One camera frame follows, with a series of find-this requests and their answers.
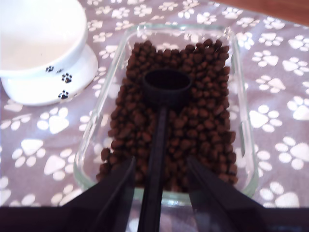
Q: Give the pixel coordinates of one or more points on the grey paw print cloth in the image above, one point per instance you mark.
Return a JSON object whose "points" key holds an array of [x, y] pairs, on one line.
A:
{"points": [[277, 108]]}

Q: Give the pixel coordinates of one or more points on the rectangular glass food container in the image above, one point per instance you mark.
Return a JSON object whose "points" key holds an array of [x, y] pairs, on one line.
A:
{"points": [[96, 145]]}

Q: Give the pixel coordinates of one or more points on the brown cat food kibble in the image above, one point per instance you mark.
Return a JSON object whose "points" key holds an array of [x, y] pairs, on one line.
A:
{"points": [[205, 120]]}

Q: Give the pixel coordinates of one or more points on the black plastic measuring scoop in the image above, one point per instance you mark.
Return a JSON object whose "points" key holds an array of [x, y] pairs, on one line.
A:
{"points": [[154, 169]]}

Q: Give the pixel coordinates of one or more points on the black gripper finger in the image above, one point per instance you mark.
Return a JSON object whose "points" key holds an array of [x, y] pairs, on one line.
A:
{"points": [[217, 203], [108, 203]]}

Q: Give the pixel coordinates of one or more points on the white raised cat bowl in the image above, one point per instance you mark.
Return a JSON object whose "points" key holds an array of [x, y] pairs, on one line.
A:
{"points": [[36, 36]]}

